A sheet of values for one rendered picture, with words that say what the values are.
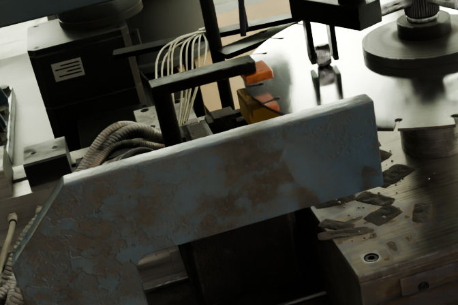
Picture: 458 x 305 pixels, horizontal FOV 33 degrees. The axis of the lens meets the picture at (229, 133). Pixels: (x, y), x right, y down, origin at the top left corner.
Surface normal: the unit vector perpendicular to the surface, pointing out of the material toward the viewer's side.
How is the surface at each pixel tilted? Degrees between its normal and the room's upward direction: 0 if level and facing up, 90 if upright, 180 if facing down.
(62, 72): 90
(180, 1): 89
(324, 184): 90
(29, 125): 0
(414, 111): 0
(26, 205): 90
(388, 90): 0
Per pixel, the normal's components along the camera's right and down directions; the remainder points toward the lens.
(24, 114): -0.18, -0.89
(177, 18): 0.60, 0.22
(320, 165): 0.22, 0.37
